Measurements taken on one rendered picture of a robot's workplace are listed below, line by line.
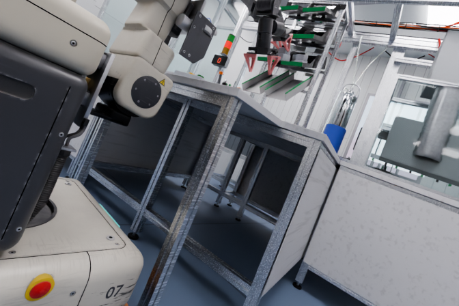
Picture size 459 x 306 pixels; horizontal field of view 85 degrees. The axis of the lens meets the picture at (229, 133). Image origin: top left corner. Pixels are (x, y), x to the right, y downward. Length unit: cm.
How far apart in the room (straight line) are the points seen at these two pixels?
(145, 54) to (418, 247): 164
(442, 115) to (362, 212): 76
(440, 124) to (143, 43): 171
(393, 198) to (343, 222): 32
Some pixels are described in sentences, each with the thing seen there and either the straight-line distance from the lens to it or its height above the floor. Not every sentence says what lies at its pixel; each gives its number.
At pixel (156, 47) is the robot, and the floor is 86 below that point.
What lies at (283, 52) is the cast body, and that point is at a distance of 130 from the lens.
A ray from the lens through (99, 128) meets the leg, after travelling 153.
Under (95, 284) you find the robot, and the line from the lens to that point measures 79.
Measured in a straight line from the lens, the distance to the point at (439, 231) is 180.
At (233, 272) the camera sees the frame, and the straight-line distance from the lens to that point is 120.
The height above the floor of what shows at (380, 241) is 50.
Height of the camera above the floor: 67
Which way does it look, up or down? 2 degrees up
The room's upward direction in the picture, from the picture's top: 23 degrees clockwise
